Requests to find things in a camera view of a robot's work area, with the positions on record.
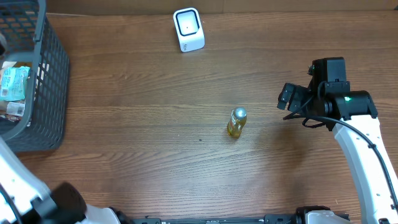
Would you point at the teal snack packet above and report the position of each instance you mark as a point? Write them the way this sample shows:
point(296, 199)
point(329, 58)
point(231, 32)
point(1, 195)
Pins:
point(14, 83)

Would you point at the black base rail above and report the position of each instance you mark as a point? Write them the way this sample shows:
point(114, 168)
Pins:
point(266, 219)

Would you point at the white barcode scanner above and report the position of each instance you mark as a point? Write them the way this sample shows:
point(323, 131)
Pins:
point(189, 29)

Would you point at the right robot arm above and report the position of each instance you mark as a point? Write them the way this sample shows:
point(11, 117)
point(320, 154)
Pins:
point(352, 117)

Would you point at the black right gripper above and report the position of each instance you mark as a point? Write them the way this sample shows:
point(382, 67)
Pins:
point(298, 95)

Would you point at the grey plastic mesh basket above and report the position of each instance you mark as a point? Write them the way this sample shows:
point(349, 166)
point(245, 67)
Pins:
point(27, 36)

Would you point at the yellow drink bottle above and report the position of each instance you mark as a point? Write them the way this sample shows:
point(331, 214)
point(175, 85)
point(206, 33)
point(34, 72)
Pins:
point(237, 121)

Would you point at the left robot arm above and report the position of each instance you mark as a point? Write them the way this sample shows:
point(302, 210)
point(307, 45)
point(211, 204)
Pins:
point(26, 199)

